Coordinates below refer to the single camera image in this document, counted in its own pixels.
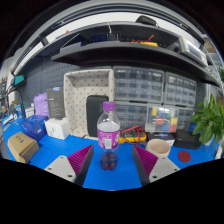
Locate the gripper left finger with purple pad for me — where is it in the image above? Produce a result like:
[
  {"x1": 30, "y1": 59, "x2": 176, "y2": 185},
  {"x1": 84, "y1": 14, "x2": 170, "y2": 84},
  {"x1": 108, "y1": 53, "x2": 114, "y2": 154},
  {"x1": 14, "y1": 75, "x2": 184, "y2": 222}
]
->
[{"x1": 45, "y1": 145, "x2": 94, "y2": 186}]

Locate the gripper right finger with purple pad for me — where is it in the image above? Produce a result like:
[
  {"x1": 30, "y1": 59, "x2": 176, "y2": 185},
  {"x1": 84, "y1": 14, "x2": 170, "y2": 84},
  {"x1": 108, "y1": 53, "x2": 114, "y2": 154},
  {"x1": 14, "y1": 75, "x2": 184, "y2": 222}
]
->
[{"x1": 132, "y1": 145, "x2": 180, "y2": 186}]

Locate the beige ceramic cup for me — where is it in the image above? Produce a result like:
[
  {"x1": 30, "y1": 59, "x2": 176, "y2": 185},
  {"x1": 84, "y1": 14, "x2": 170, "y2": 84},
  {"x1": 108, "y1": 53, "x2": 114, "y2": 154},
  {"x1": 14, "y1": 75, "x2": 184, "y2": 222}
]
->
[{"x1": 146, "y1": 139, "x2": 171, "y2": 157}]

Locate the round dark red coaster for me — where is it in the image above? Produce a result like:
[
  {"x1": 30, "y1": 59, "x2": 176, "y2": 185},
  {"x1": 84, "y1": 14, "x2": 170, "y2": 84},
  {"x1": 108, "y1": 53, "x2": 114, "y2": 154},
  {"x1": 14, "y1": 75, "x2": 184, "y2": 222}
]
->
[{"x1": 178, "y1": 151, "x2": 191, "y2": 162}]

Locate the yellow multimeter with red leads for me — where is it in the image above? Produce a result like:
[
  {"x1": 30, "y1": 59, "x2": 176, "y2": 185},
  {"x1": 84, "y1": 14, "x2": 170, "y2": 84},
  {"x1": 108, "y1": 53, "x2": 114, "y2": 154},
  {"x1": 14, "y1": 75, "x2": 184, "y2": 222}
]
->
[{"x1": 119, "y1": 125, "x2": 147, "y2": 144}]

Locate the white box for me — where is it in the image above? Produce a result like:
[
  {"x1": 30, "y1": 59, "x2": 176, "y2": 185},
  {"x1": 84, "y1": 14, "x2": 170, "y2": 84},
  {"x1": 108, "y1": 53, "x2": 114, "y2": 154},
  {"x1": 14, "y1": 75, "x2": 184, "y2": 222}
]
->
[{"x1": 45, "y1": 117, "x2": 70, "y2": 140}]

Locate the black case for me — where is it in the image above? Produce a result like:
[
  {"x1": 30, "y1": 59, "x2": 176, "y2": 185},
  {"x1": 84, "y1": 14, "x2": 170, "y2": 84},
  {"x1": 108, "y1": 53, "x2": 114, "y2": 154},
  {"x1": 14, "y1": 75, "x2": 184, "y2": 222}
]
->
[{"x1": 174, "y1": 129, "x2": 201, "y2": 150}]

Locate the clear organizer with coloured parts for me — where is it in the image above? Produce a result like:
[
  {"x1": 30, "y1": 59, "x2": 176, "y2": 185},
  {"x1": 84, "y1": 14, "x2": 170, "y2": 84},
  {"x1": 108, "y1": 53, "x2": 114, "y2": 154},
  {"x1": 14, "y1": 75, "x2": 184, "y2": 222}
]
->
[{"x1": 145, "y1": 106, "x2": 179, "y2": 133}]

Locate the clear bottle with purple cap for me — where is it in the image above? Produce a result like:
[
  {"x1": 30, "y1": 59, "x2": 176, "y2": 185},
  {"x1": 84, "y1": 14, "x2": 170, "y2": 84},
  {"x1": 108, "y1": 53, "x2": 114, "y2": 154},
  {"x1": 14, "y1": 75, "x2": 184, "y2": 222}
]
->
[{"x1": 97, "y1": 101, "x2": 120, "y2": 171}]

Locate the brown cardboard box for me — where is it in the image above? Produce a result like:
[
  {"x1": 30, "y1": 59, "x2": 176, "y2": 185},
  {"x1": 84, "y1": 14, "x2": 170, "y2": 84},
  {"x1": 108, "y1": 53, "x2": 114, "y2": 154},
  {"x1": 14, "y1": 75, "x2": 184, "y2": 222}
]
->
[{"x1": 7, "y1": 132, "x2": 39, "y2": 164}]

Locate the lower drawer cabinet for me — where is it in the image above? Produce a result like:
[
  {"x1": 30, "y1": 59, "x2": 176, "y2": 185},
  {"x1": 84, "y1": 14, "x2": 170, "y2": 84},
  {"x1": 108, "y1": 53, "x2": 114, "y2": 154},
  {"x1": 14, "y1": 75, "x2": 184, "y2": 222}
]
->
[{"x1": 115, "y1": 101, "x2": 194, "y2": 130}]

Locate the drawer cabinet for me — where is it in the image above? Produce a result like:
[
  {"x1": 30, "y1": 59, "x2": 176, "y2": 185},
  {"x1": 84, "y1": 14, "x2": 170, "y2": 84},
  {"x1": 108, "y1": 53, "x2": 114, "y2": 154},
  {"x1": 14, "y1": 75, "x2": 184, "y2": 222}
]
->
[
  {"x1": 114, "y1": 66, "x2": 164, "y2": 103},
  {"x1": 164, "y1": 72, "x2": 197, "y2": 107},
  {"x1": 115, "y1": 101, "x2": 194, "y2": 130}
]

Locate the blue box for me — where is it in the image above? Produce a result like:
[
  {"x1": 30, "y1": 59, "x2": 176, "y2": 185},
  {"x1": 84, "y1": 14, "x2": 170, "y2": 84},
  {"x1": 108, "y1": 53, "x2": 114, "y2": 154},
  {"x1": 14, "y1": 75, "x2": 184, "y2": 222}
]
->
[{"x1": 21, "y1": 115, "x2": 48, "y2": 141}]

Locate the black rectangular pad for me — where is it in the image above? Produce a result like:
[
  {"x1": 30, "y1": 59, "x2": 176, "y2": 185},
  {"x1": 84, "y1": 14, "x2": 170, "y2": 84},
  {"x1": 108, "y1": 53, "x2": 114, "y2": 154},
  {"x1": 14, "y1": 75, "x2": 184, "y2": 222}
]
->
[{"x1": 86, "y1": 95, "x2": 109, "y2": 137}]

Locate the purple bag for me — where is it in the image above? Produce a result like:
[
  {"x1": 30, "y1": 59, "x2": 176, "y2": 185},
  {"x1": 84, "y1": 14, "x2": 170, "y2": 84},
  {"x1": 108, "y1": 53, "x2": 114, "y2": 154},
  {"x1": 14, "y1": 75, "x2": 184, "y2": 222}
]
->
[{"x1": 34, "y1": 93, "x2": 49, "y2": 116}]

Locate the black upright box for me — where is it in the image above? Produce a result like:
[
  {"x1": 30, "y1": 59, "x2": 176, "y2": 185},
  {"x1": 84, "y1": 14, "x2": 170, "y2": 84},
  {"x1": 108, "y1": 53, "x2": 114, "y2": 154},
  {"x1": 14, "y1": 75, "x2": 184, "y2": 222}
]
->
[{"x1": 47, "y1": 87, "x2": 65, "y2": 119}]

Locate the green potted plant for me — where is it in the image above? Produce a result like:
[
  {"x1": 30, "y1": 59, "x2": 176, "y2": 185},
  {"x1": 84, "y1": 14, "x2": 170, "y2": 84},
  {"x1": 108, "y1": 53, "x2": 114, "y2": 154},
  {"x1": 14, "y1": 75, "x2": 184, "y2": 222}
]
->
[{"x1": 191, "y1": 95, "x2": 224, "y2": 144}]

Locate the upper right drawer cabinet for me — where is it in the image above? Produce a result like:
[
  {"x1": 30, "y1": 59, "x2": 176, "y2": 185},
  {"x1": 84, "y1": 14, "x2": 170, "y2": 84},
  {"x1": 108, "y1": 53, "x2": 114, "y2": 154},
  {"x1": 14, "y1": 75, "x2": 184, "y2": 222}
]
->
[{"x1": 164, "y1": 72, "x2": 197, "y2": 107}]

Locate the white pegboard storage bin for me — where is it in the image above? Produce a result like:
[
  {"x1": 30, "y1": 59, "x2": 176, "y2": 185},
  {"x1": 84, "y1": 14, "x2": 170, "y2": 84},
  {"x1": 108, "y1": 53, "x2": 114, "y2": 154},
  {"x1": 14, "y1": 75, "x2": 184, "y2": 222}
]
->
[{"x1": 63, "y1": 69, "x2": 115, "y2": 139}]

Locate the upper left drawer cabinet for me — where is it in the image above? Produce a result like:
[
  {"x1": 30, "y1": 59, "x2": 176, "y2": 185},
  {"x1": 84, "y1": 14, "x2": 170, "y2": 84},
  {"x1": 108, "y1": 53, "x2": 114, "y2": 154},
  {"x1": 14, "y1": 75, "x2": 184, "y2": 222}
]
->
[{"x1": 114, "y1": 66, "x2": 164, "y2": 103}]

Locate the yellow tool on shelf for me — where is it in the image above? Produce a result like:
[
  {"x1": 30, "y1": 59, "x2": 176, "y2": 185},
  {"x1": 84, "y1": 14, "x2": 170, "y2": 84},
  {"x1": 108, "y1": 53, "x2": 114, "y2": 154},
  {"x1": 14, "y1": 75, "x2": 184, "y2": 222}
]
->
[{"x1": 131, "y1": 34, "x2": 158, "y2": 47}]

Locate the grey instrument on shelf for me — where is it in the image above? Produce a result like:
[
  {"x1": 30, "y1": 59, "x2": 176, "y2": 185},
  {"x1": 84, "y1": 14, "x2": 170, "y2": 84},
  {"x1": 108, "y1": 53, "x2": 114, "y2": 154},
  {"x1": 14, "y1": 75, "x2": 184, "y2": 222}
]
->
[{"x1": 179, "y1": 37, "x2": 208, "y2": 67}]

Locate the dark metal shelf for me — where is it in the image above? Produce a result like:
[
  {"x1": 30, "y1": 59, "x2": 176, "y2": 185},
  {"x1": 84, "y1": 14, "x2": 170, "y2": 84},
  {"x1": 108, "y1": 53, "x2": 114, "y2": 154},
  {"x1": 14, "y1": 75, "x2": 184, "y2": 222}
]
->
[{"x1": 40, "y1": 22, "x2": 219, "y2": 86}]

